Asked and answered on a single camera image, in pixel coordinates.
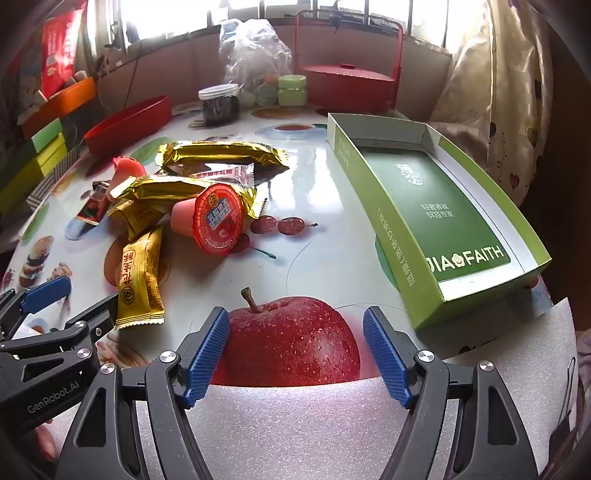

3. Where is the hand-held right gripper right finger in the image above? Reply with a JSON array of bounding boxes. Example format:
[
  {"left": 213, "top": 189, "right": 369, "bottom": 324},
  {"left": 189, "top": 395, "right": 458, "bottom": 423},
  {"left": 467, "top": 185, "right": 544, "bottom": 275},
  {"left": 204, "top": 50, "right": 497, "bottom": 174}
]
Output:
[{"left": 362, "top": 305, "right": 539, "bottom": 480}]

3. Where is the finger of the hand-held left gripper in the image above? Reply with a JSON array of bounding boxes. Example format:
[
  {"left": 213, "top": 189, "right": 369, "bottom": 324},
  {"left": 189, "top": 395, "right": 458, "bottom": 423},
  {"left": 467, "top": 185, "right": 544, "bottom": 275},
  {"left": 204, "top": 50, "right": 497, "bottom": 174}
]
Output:
[
  {"left": 0, "top": 276, "right": 73, "bottom": 344},
  {"left": 0, "top": 295, "right": 117, "bottom": 354}
]

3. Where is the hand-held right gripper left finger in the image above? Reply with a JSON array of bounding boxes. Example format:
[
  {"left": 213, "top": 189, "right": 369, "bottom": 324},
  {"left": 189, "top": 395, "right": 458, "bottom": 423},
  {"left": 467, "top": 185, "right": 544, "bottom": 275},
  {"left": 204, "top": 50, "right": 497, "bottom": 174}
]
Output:
[{"left": 55, "top": 307, "right": 232, "bottom": 480}]

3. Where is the yellow snack packet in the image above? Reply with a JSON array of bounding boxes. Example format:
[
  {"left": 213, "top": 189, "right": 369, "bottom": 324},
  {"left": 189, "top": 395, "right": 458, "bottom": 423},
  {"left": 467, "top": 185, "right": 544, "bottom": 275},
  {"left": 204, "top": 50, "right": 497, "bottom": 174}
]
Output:
[
  {"left": 115, "top": 225, "right": 166, "bottom": 329},
  {"left": 107, "top": 198, "right": 160, "bottom": 243}
]

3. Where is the small red snack packet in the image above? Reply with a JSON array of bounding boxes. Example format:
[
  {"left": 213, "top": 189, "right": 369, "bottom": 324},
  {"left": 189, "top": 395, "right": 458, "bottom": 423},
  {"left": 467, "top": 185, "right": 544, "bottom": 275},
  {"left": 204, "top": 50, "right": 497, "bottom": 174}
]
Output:
[{"left": 76, "top": 181, "right": 112, "bottom": 226}]

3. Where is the pink jelly cup red lid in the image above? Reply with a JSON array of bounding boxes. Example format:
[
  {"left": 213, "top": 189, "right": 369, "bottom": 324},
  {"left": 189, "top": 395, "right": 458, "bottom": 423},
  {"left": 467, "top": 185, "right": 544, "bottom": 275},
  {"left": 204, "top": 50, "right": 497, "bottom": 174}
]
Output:
[
  {"left": 171, "top": 182, "right": 245, "bottom": 257},
  {"left": 112, "top": 156, "right": 147, "bottom": 190}
]

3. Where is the gold snack packet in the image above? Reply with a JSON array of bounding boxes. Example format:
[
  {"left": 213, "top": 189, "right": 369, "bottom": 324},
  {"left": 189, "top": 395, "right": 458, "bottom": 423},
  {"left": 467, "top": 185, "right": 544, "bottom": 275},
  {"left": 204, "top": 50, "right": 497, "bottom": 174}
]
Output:
[
  {"left": 107, "top": 174, "right": 259, "bottom": 220},
  {"left": 157, "top": 140, "right": 289, "bottom": 175}
]

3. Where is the green cardboard box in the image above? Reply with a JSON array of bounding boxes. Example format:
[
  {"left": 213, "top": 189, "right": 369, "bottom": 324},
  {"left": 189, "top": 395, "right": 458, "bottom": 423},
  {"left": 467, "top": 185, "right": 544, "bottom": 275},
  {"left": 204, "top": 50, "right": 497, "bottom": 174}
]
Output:
[{"left": 327, "top": 112, "right": 552, "bottom": 330}]

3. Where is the white dark-red candy bar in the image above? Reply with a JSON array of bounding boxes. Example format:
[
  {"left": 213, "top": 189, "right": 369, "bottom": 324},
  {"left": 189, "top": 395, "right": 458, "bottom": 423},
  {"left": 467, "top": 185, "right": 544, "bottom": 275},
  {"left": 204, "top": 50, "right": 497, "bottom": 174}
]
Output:
[{"left": 187, "top": 162, "right": 257, "bottom": 186}]

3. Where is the person's left hand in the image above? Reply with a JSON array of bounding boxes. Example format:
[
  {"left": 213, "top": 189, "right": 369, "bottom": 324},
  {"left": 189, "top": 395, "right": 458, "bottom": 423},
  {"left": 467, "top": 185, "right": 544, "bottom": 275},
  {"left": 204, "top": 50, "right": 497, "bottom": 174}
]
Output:
[{"left": 34, "top": 422, "right": 61, "bottom": 462}]

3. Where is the white foam sheet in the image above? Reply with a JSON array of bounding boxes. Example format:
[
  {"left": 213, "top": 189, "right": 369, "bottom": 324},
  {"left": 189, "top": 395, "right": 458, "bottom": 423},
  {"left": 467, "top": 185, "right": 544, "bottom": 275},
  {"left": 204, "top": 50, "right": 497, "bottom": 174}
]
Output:
[{"left": 46, "top": 295, "right": 578, "bottom": 480}]

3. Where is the yellow-green box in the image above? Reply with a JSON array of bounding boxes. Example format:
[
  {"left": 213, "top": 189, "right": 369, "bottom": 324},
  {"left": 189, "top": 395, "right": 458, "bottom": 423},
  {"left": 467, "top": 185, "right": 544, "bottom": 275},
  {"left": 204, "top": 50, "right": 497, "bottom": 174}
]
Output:
[{"left": 36, "top": 133, "right": 68, "bottom": 178}]

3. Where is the bright green box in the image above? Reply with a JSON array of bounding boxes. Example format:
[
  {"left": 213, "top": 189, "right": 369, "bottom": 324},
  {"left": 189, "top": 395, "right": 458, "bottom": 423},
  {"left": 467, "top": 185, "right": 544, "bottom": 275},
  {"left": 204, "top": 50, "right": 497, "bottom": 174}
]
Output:
[{"left": 31, "top": 117, "right": 63, "bottom": 153}]

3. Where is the red oval tub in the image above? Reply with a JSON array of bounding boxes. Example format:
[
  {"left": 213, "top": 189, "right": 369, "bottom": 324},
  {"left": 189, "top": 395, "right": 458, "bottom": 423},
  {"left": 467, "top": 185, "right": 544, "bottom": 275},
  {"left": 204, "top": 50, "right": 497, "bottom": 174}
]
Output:
[{"left": 83, "top": 95, "right": 172, "bottom": 160}]

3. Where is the orange box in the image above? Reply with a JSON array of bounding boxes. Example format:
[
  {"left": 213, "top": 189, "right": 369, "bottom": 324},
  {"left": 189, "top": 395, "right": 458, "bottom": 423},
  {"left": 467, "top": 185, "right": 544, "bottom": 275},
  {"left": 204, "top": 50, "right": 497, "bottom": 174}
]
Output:
[{"left": 21, "top": 76, "right": 98, "bottom": 137}]

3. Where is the red printed bag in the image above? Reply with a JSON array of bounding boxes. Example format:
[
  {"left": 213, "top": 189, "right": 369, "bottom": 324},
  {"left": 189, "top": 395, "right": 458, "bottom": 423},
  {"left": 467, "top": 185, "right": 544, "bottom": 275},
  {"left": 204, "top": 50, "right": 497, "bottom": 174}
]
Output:
[{"left": 41, "top": 2, "right": 88, "bottom": 100}]

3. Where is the dark jar with white lid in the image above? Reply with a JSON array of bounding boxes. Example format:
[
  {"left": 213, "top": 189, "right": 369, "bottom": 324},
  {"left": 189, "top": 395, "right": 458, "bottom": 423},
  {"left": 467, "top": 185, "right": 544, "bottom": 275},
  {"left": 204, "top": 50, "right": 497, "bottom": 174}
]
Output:
[{"left": 198, "top": 84, "right": 241, "bottom": 127}]

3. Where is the light green jar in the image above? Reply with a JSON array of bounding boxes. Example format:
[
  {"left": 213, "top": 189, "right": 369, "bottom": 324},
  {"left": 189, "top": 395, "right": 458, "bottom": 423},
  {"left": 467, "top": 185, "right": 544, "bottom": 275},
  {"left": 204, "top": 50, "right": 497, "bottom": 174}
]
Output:
[{"left": 277, "top": 75, "right": 308, "bottom": 106}]

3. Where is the brown wooden panel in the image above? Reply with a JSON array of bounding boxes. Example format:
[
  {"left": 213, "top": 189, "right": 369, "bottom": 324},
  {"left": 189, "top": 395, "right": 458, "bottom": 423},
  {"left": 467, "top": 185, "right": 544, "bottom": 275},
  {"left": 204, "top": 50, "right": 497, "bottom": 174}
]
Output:
[{"left": 545, "top": 46, "right": 591, "bottom": 232}]

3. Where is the cream patterned curtain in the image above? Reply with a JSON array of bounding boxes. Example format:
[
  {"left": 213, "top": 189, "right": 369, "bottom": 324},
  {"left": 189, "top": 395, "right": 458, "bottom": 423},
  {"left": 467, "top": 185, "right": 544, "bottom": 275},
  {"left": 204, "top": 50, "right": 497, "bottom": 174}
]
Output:
[{"left": 429, "top": 0, "right": 555, "bottom": 208}]

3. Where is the clear plastic bag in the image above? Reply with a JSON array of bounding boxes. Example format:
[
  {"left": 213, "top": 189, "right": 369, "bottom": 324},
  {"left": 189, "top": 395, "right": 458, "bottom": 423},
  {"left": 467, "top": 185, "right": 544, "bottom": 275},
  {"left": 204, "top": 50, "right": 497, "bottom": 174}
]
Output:
[{"left": 218, "top": 18, "right": 294, "bottom": 109}]

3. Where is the red lidded basket with handle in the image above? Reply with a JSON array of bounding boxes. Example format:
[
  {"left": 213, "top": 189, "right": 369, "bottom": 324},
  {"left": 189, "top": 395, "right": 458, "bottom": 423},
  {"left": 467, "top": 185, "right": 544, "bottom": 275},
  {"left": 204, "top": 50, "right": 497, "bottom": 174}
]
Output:
[{"left": 294, "top": 10, "right": 404, "bottom": 114}]

